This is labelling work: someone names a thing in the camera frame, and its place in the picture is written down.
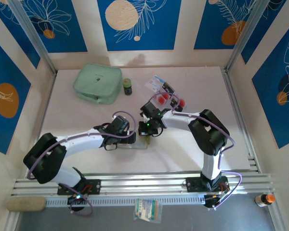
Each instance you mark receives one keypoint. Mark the red and black card packets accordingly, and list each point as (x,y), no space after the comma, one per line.
(171,96)

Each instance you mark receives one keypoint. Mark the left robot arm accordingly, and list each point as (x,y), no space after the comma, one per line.
(79,143)

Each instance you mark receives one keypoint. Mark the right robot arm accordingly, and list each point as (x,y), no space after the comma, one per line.
(180,120)

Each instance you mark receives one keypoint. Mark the black VIP card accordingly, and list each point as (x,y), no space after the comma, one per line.
(168,87)
(174,103)

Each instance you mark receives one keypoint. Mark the blue white sachet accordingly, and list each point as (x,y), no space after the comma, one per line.
(154,81)

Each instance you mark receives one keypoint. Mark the green bottle black label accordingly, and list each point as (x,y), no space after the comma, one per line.
(127,89)

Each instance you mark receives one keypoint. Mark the mint green zip pouch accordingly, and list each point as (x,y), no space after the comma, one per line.
(96,77)

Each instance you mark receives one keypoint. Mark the clear bag with packets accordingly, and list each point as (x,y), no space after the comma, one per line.
(148,209)

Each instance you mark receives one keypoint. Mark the beige foam block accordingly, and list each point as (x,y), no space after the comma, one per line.
(26,204)

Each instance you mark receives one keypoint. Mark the brown bottle orange cap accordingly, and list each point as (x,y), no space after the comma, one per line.
(262,200)

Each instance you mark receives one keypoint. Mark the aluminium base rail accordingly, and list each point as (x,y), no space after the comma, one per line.
(144,183)

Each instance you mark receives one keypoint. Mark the aluminium table edge rail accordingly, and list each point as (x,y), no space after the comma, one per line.
(47,101)
(241,120)

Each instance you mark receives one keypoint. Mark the aluminium frame post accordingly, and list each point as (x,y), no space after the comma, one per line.
(34,36)
(245,36)

